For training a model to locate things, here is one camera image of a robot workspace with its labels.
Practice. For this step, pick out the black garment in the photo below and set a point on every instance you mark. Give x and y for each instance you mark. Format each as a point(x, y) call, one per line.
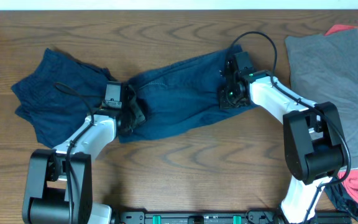
point(342, 201)

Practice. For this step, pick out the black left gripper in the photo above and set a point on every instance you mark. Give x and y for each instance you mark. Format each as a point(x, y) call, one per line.
point(137, 109)

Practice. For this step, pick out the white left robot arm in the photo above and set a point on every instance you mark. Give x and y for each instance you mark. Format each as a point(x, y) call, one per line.
point(59, 181)

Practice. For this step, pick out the folded navy blue garment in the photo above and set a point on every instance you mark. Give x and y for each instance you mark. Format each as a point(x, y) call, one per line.
point(54, 115)

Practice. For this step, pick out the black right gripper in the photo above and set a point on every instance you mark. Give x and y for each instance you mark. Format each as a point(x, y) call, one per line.
point(224, 102)

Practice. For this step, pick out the navy blue shorts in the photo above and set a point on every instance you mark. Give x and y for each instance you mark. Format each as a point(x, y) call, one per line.
point(180, 97)

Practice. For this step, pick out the grey shorts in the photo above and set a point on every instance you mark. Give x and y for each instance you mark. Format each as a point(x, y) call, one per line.
point(325, 68)

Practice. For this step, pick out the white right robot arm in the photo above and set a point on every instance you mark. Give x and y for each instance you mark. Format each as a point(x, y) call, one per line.
point(314, 142)

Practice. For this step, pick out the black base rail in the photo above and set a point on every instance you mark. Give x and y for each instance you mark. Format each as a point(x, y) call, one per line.
point(250, 217)

